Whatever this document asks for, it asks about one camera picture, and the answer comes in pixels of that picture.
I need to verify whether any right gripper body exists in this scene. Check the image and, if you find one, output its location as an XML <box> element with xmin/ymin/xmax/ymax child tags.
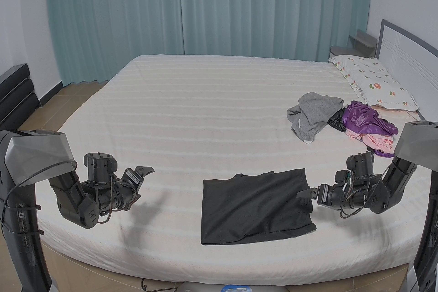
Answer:
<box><xmin>317</xmin><ymin>184</ymin><xmax>344</xmax><ymax>208</ymax></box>

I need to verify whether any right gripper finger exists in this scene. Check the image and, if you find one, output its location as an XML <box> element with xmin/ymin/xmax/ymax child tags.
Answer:
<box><xmin>296</xmin><ymin>187</ymin><xmax>319</xmax><ymax>199</ymax></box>

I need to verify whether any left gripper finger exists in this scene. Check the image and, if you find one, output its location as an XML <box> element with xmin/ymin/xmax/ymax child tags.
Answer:
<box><xmin>134</xmin><ymin>166</ymin><xmax>155</xmax><ymax>182</ymax></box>

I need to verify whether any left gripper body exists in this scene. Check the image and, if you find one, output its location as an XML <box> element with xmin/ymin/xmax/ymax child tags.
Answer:
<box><xmin>115</xmin><ymin>168</ymin><xmax>144</xmax><ymax>209</ymax></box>

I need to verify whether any black long-sleeved top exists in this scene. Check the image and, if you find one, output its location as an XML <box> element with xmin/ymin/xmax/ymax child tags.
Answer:
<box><xmin>200</xmin><ymin>167</ymin><xmax>317</xmax><ymax>245</ymax></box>

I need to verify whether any bed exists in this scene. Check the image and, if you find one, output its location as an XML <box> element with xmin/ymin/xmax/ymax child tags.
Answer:
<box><xmin>36</xmin><ymin>20</ymin><xmax>438</xmax><ymax>284</ymax></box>

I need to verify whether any pink garment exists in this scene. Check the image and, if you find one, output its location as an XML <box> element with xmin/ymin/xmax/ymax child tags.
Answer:
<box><xmin>346</xmin><ymin>129</ymin><xmax>396</xmax><ymax>153</ymax></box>

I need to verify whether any black shiny garment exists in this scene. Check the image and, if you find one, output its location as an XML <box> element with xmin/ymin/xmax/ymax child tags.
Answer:
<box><xmin>328</xmin><ymin>109</ymin><xmax>348</xmax><ymax>133</ymax></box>

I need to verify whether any grey garment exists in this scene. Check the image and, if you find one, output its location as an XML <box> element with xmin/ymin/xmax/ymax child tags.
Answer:
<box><xmin>287</xmin><ymin>92</ymin><xmax>345</xmax><ymax>145</ymax></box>

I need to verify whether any purple garment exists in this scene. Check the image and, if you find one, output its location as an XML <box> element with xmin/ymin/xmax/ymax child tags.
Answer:
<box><xmin>343</xmin><ymin>101</ymin><xmax>399</xmax><ymax>159</ymax></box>

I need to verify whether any white printed pillow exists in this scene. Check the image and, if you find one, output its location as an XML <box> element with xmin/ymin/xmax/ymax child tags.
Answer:
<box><xmin>328</xmin><ymin>55</ymin><xmax>420</xmax><ymax>112</ymax></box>

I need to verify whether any black chest of drawers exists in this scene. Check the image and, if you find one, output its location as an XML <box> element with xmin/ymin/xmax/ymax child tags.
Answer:
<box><xmin>0</xmin><ymin>63</ymin><xmax>39</xmax><ymax>128</ymax></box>

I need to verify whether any grey bedside table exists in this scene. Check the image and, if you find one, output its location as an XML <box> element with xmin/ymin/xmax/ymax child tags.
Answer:
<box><xmin>330</xmin><ymin>29</ymin><xmax>378</xmax><ymax>60</ymax></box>

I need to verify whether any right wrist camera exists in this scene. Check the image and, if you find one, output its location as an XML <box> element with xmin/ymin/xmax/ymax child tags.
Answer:
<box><xmin>334</xmin><ymin>170</ymin><xmax>352</xmax><ymax>187</ymax></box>

